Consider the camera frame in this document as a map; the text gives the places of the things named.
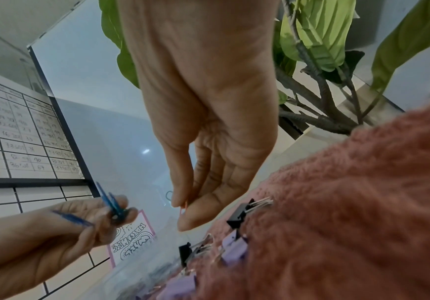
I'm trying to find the person's right hand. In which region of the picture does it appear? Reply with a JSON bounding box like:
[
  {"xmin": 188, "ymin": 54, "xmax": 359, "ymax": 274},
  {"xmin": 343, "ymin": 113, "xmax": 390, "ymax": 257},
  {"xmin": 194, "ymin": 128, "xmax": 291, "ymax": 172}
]
[{"xmin": 117, "ymin": 0, "xmax": 279, "ymax": 232}]

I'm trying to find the person's left hand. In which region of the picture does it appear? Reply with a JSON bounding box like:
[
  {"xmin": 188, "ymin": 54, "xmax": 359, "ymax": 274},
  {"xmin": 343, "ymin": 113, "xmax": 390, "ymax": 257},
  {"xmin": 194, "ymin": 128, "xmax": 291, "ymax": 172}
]
[{"xmin": 0, "ymin": 194, "xmax": 139, "ymax": 297}]

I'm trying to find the pink bordered doodle card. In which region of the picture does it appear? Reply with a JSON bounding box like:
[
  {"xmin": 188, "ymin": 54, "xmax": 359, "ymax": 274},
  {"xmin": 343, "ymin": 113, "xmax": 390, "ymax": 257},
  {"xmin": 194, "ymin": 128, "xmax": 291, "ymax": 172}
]
[{"xmin": 106, "ymin": 209, "xmax": 157, "ymax": 268}]

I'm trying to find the black framed whiteboard with table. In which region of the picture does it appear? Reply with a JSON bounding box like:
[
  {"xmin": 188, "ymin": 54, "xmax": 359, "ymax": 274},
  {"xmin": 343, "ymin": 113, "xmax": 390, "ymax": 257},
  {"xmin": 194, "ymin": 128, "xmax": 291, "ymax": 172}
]
[{"xmin": 0, "ymin": 43, "xmax": 101, "ymax": 198}]

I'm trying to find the green leafy plant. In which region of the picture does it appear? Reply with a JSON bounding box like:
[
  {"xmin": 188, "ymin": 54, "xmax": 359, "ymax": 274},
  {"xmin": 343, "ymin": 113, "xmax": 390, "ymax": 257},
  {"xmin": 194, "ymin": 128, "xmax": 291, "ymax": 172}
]
[{"xmin": 98, "ymin": 0, "xmax": 430, "ymax": 136}]

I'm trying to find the black binder clip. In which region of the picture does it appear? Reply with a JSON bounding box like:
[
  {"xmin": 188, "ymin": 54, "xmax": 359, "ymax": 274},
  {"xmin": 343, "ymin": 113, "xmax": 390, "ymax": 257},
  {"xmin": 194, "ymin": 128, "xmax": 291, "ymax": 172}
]
[
  {"xmin": 178, "ymin": 234, "xmax": 215, "ymax": 268},
  {"xmin": 225, "ymin": 197, "xmax": 274, "ymax": 230}
]

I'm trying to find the purple binder clip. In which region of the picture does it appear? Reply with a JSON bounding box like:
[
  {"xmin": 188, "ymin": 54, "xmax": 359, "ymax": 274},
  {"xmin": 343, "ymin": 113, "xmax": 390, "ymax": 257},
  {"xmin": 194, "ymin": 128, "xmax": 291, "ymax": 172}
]
[
  {"xmin": 215, "ymin": 229, "xmax": 250, "ymax": 267},
  {"xmin": 165, "ymin": 274, "xmax": 200, "ymax": 300}
]

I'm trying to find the pink fuzzy sweater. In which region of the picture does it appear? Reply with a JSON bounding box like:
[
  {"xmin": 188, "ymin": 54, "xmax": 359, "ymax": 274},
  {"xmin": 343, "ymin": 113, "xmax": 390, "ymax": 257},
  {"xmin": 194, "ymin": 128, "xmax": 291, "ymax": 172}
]
[{"xmin": 185, "ymin": 93, "xmax": 430, "ymax": 300}]

